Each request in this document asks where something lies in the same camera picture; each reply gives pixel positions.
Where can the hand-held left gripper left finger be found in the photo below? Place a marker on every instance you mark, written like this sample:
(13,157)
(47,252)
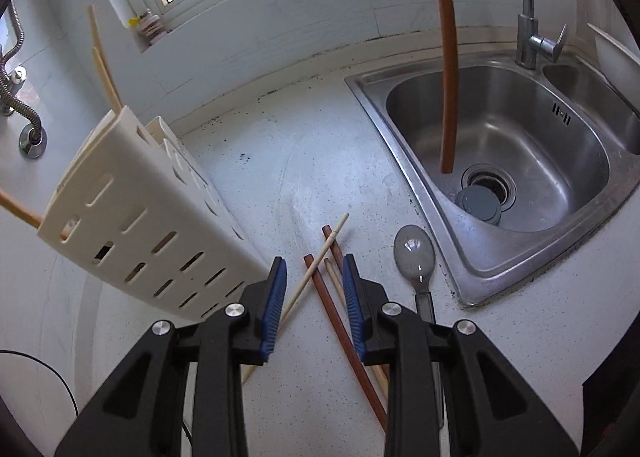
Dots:
(274,307)

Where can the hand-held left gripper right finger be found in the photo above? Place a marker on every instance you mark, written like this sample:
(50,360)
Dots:
(354,317)

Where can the dark brown chopstick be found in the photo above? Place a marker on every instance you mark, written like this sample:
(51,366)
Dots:
(325,302)
(448,87)
(332,242)

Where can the light bamboo chopstick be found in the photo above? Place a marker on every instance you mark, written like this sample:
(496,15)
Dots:
(20,211)
(325,249)
(94,22)
(334,277)
(101,68)

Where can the cream plastic utensil holder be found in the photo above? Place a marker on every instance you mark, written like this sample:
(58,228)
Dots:
(150,197)

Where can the grey bowl spoon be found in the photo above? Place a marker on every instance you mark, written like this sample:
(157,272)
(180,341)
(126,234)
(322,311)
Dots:
(414,257)

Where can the grey sink stopper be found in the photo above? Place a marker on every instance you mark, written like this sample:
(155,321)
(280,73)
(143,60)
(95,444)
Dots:
(475,201)

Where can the stainless steel sink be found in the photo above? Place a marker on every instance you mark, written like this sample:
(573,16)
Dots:
(540,162)

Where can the person's dark clothing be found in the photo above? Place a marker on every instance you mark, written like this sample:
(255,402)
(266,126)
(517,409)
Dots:
(612,412)

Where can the small pink white jar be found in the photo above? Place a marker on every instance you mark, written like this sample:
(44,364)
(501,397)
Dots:
(151,29)

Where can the small yellow tag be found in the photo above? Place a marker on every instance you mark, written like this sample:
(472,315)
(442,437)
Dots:
(134,22)

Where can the chrome angle valve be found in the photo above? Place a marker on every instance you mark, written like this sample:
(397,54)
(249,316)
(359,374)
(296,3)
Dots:
(15,79)

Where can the chrome faucet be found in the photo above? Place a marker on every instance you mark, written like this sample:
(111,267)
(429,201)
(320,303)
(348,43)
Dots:
(526,12)

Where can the chrome wall flange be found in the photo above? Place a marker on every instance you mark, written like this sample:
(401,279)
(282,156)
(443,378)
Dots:
(31,147)

